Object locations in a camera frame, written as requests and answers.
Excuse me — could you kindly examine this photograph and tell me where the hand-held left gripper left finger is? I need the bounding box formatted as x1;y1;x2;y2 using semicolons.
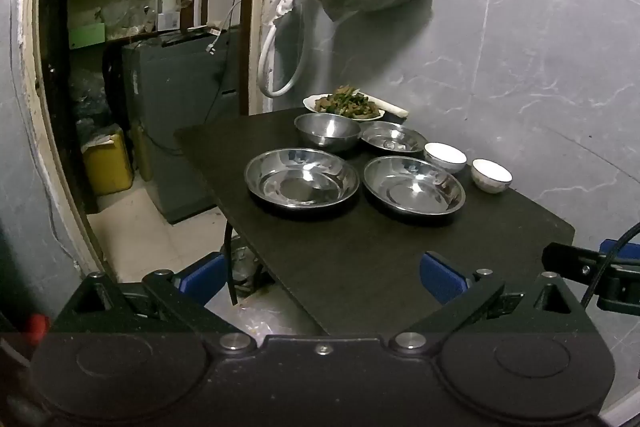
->
49;253;257;354

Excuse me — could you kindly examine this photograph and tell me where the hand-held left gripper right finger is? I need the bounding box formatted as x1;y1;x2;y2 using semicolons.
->
389;251;597;354

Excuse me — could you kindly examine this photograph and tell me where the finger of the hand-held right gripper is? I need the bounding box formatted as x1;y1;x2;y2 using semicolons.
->
600;238;640;261
542;243;640;314

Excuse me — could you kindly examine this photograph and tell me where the large stainless steel plate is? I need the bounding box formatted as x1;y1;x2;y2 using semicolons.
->
363;155;467;217
244;147;361;210

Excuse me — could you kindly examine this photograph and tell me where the white ceramic bowl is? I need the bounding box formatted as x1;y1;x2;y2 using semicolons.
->
424;142;468;174
471;158;514;194

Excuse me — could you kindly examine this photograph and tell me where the small stainless steel plate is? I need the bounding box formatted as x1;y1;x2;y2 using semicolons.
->
360;122;429;156

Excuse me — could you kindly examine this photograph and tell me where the stainless steel bowl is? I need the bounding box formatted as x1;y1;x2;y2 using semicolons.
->
294;113;362;152

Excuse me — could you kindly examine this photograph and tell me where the olive jerrycan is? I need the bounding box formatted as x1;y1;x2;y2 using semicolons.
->
131;121;154;182

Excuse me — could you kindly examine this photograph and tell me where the yellow jerrycan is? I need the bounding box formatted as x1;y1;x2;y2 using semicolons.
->
81;129;135;197

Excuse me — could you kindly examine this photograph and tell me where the grey cabinet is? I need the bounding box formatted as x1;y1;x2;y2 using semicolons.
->
120;27;242;226

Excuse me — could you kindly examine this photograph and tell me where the small red object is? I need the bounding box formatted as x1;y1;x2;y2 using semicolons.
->
27;314;51;344

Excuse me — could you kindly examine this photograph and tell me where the white cylindrical tube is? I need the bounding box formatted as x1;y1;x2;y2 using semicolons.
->
372;96;410;118

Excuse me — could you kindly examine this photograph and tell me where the white plate of stir-fried greens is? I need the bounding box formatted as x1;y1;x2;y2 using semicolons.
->
303;85;387;122

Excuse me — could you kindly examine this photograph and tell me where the crumpled clear plastic bag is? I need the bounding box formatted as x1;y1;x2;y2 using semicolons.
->
70;74;122;148

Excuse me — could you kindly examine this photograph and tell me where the green box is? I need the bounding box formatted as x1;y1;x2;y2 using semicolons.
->
68;24;107;50

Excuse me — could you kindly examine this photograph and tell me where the small white box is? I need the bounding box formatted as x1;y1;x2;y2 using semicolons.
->
159;0;181;30

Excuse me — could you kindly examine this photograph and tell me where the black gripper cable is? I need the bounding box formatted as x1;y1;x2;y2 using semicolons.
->
581;221;640;306

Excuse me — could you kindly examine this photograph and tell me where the white hose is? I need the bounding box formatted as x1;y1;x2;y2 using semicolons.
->
256;0;331;98

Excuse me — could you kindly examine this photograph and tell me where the thin grey wire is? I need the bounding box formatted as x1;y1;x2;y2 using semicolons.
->
6;0;82;269

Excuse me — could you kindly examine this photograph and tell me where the white cable with plug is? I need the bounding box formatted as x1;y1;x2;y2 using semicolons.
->
207;1;242;56

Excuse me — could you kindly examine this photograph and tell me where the white door frame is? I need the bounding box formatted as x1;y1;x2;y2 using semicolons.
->
15;0;283;280

